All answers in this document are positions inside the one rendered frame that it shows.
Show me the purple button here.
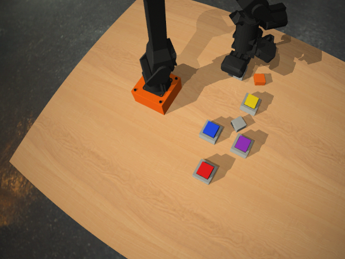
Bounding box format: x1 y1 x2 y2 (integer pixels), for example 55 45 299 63
230 133 254 159

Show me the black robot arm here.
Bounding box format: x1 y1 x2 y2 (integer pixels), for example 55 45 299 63
140 0 288 97

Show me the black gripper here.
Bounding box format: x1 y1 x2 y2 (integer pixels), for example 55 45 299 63
221 30 258 78

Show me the blue button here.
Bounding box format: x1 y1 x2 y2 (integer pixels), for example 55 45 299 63
199 119 223 145

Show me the red button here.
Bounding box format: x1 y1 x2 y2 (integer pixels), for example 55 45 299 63
192 159 218 185

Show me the yellow button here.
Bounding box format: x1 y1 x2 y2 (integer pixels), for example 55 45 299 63
239 93 261 116

